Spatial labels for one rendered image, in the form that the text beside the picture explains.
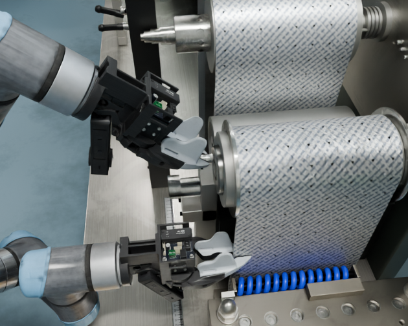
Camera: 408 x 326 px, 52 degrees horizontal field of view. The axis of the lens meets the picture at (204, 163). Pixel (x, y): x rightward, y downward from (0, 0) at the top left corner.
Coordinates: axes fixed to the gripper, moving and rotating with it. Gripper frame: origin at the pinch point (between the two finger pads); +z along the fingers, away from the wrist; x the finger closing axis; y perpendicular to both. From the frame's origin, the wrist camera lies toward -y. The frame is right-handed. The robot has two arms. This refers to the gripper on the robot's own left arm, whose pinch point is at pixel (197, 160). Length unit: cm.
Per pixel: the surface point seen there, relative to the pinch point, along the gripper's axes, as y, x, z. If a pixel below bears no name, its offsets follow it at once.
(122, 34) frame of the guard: -34, 94, 7
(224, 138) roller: 6.5, -1.2, -0.5
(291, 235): 0.8, -8.3, 17.7
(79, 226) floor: -129, 81, 40
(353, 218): 9.1, -8.3, 23.3
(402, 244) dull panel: 7.6, -6.5, 42.1
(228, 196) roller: 2.3, -7.8, 2.7
